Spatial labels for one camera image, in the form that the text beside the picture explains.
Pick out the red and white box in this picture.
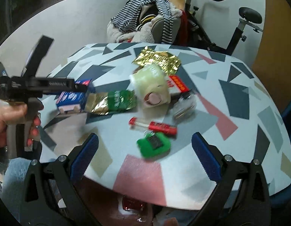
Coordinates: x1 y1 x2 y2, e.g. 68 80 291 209
168 75 190 99

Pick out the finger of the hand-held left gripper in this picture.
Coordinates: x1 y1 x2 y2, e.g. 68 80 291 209
41 77 76 89
66 84 89 94

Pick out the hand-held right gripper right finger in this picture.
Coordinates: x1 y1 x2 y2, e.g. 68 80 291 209
191 132 270 226

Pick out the chair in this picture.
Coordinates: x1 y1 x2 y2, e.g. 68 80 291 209
152 0 187 45

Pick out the wooden door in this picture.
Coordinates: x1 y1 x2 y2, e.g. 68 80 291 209
251 0 291 113

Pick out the person's fluffy robe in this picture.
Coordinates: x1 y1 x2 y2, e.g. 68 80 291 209
0 157 34 217

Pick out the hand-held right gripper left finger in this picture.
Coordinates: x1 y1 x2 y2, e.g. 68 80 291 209
24 133 100 226

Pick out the crumpled clear plastic wrapper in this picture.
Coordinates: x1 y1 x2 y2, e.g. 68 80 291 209
172 94 198 120

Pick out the red cloth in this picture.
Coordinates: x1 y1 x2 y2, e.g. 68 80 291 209
180 11 189 46

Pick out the green and gold packet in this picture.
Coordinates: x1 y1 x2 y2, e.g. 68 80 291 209
88 90 138 115

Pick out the exercise bike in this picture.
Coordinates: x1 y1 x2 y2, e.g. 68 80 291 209
172 0 264 57

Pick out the gold foil wrapper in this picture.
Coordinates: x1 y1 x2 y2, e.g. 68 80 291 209
132 47 182 76

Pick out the person's left hand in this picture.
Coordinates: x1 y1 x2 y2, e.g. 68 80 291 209
0 104 42 147

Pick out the cream fleece garment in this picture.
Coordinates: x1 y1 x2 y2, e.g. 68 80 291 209
107 19 158 43

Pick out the clear tape roll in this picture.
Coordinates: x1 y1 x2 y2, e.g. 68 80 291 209
129 63 171 110

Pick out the small blue red box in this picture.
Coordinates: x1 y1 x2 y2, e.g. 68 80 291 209
75 78 96 93

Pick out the striped shirt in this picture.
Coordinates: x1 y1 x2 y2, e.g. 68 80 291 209
112 0 175 45

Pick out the red shiny wrapper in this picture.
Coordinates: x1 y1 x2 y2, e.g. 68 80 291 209
122 194 148 211

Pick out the blue cardboard box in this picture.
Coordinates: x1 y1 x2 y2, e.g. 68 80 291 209
56 91 89 113

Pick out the dark jacket with yellow stripes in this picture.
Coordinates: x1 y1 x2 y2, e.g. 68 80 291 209
138 3 160 24

